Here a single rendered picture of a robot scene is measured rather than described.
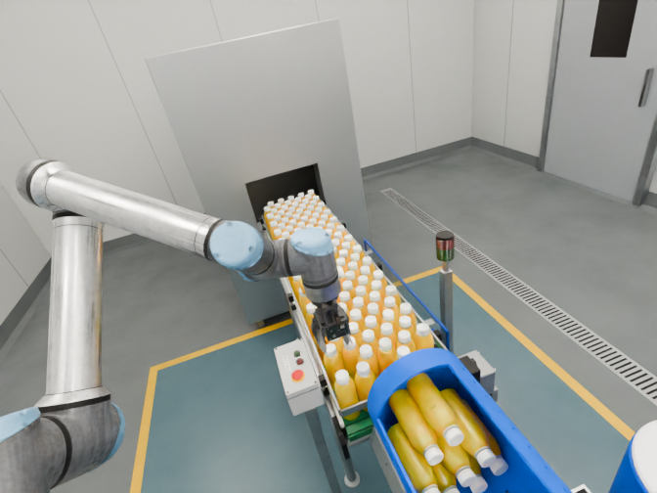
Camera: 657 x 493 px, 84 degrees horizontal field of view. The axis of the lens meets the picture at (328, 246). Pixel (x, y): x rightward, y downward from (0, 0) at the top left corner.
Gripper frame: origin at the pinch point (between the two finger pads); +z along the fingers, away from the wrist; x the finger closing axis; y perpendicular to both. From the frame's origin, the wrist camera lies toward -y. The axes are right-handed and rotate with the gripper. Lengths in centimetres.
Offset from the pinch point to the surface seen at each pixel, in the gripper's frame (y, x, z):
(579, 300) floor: -75, 190, 121
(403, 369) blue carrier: 17.4, 12.3, -1.7
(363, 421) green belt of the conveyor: 4.6, 2.4, 31.2
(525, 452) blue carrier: 44, 24, 0
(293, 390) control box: 0.5, -14.9, 11.2
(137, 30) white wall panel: -411, -64, -107
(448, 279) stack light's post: -25, 52, 14
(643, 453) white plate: 47, 55, 17
